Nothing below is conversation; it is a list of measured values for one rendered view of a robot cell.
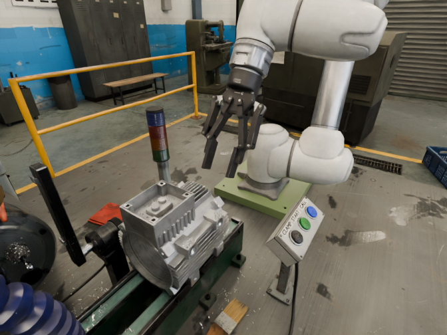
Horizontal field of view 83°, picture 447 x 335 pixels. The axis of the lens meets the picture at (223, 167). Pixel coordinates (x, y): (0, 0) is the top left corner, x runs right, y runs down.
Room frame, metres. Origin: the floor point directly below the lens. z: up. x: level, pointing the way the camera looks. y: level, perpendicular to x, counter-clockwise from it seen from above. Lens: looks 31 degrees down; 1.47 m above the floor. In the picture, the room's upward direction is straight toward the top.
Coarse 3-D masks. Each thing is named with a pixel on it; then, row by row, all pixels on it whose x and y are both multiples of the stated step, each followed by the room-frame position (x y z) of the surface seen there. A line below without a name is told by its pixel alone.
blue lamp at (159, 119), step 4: (160, 112) 0.80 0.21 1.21; (148, 116) 0.79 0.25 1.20; (152, 116) 0.79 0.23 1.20; (156, 116) 0.79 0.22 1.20; (160, 116) 0.80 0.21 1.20; (148, 120) 0.79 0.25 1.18; (152, 120) 0.79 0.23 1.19; (156, 120) 0.79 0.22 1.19; (160, 120) 0.80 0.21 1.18; (164, 120) 0.82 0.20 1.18; (148, 124) 0.80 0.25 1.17; (152, 124) 0.79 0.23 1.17; (156, 124) 0.79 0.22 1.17; (160, 124) 0.79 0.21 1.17
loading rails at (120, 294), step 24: (240, 240) 0.57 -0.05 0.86; (216, 264) 0.47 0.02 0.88; (240, 264) 0.52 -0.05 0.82; (120, 288) 0.37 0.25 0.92; (144, 288) 0.39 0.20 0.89; (192, 288) 0.38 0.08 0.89; (96, 312) 0.31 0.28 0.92; (120, 312) 0.33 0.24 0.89; (144, 312) 0.31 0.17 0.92; (168, 312) 0.32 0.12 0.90
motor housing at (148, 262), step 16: (192, 192) 0.50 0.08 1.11; (208, 192) 0.51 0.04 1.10; (208, 208) 0.48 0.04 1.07; (192, 224) 0.42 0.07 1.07; (208, 224) 0.43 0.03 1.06; (224, 224) 0.46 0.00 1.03; (128, 240) 0.42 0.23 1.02; (208, 240) 0.41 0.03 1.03; (128, 256) 0.41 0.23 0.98; (144, 256) 0.43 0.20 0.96; (160, 256) 0.44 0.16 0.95; (176, 256) 0.35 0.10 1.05; (208, 256) 0.42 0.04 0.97; (144, 272) 0.39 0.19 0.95; (160, 272) 0.40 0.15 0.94; (176, 272) 0.33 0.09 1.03; (192, 272) 0.36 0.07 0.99; (160, 288) 0.36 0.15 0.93; (176, 288) 0.33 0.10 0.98
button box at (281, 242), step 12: (300, 204) 0.48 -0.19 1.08; (312, 204) 0.50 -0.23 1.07; (288, 216) 0.45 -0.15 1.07; (300, 216) 0.45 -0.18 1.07; (324, 216) 0.48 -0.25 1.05; (276, 228) 0.44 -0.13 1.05; (288, 228) 0.40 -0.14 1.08; (300, 228) 0.42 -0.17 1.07; (312, 228) 0.43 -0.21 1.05; (276, 240) 0.38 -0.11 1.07; (288, 240) 0.38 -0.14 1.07; (276, 252) 0.38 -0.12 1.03; (288, 252) 0.36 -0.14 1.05; (300, 252) 0.36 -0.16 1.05; (288, 264) 0.36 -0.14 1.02
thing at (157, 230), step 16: (144, 192) 0.45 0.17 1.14; (160, 192) 0.47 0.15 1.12; (176, 192) 0.47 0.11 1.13; (128, 208) 0.39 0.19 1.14; (144, 208) 0.43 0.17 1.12; (160, 208) 0.41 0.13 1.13; (176, 208) 0.40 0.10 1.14; (192, 208) 0.43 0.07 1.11; (128, 224) 0.39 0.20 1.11; (144, 224) 0.36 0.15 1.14; (160, 224) 0.36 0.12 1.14; (176, 224) 0.39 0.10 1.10; (144, 240) 0.36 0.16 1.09; (160, 240) 0.35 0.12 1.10
